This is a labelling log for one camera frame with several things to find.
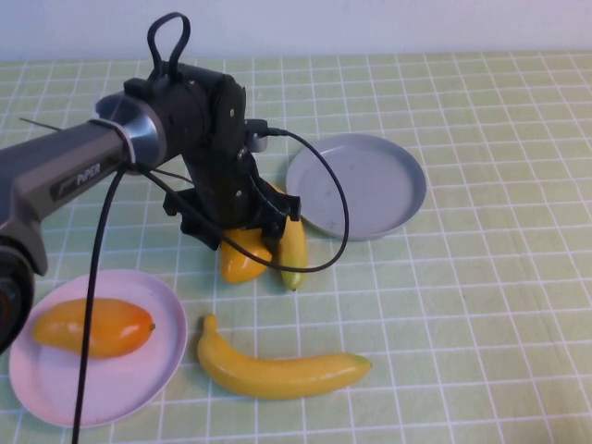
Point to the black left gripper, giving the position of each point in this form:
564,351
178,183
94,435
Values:
231,203

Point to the yellow orange mango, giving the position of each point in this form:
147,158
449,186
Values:
240,268
115,330

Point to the short curved yellow banana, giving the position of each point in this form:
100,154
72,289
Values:
293,250

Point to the long yellow banana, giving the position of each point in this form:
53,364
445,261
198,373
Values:
277,377

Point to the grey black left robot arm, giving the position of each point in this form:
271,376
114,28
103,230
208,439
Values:
69,157

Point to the blue-grey round plate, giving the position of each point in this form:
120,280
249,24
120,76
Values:
370,185

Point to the pink round plate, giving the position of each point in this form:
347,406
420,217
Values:
139,379

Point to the white zip tie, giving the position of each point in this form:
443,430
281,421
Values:
128,148

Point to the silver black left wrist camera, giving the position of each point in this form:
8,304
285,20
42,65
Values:
256,143

